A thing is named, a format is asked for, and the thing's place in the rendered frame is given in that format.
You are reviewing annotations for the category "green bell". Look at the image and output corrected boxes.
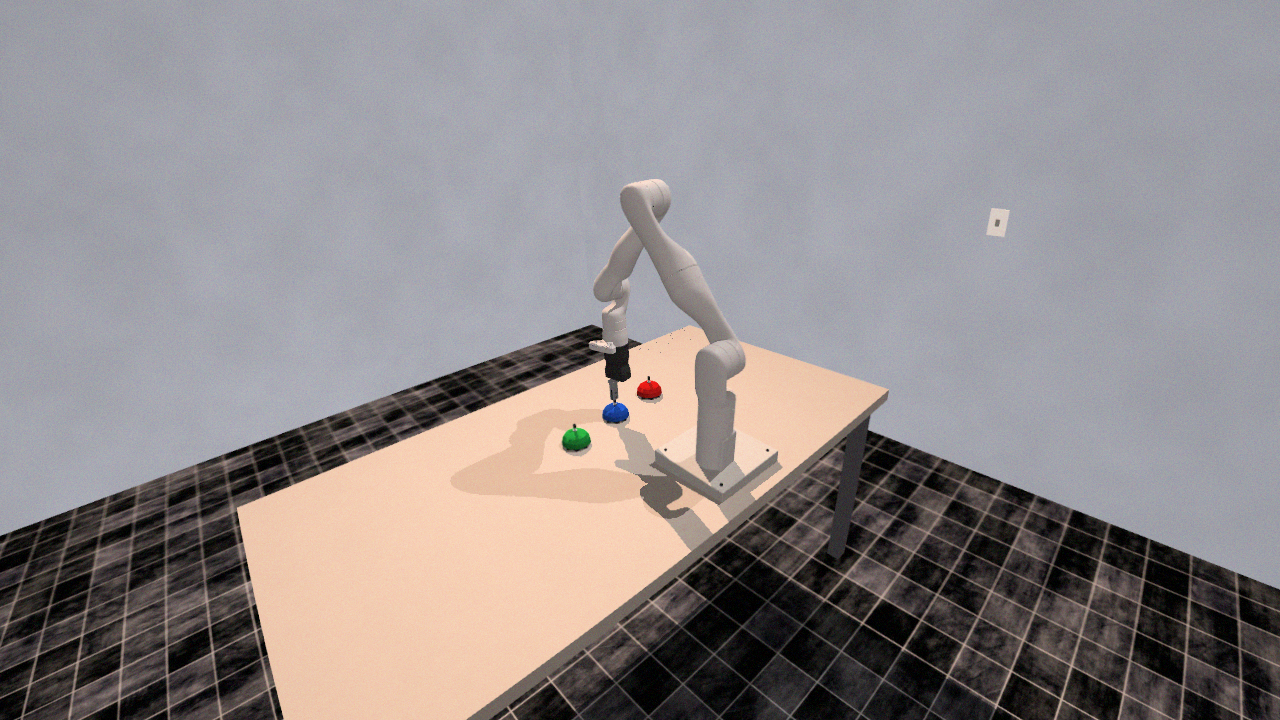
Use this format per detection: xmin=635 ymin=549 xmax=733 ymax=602
xmin=562 ymin=423 xmax=591 ymax=452

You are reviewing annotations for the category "red dome bell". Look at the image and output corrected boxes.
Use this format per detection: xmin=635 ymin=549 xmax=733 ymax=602
xmin=637 ymin=375 xmax=662 ymax=400

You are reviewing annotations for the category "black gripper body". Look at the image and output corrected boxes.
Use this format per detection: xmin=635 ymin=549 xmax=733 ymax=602
xmin=589 ymin=325 xmax=631 ymax=382

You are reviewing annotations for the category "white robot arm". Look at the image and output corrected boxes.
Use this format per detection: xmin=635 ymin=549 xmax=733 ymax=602
xmin=593 ymin=179 xmax=746 ymax=471

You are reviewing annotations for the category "blue dome bell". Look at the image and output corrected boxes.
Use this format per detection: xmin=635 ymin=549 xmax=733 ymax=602
xmin=602 ymin=400 xmax=628 ymax=424

